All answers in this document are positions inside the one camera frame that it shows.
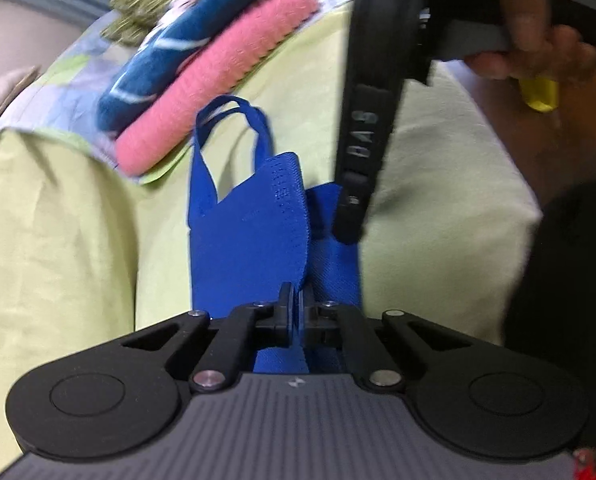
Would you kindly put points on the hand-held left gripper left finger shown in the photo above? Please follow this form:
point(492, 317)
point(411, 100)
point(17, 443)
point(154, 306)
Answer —
point(284, 310)

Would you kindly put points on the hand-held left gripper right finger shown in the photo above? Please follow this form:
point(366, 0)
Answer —
point(323, 322)

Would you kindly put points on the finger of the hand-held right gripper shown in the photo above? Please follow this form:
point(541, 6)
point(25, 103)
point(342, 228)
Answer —
point(353, 215)

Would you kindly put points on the blue shopping bag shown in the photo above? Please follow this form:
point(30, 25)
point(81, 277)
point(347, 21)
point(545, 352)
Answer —
point(248, 240)

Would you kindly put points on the person's right hand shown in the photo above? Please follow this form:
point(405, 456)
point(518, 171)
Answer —
point(528, 20)

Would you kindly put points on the teal folded blanket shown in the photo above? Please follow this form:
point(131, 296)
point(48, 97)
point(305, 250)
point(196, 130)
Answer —
point(217, 0)

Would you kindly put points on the pink folded blanket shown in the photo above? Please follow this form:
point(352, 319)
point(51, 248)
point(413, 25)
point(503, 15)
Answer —
point(217, 75)

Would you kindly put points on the yellow plastic piece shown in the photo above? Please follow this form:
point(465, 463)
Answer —
point(540, 95)

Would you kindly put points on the dark cloth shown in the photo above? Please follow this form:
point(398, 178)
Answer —
point(568, 310)

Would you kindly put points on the olive zigzag cushion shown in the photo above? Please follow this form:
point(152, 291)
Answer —
point(137, 15)

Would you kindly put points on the light green sofa cover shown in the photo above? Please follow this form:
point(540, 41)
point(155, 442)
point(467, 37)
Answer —
point(52, 235)

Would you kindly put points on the patchwork blanket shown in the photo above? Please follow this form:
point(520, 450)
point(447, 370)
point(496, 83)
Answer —
point(72, 90)

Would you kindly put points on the beige cushion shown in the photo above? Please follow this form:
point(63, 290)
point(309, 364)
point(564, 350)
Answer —
point(2, 100)

